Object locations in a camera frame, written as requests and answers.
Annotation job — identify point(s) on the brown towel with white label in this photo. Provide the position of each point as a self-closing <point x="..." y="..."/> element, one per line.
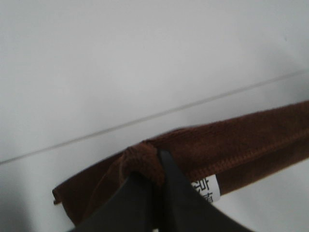
<point x="238" y="151"/>

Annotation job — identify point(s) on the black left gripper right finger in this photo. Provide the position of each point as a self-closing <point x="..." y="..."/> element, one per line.
<point x="183" y="209"/>

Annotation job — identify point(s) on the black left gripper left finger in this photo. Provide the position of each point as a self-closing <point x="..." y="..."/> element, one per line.
<point x="130" y="209"/>

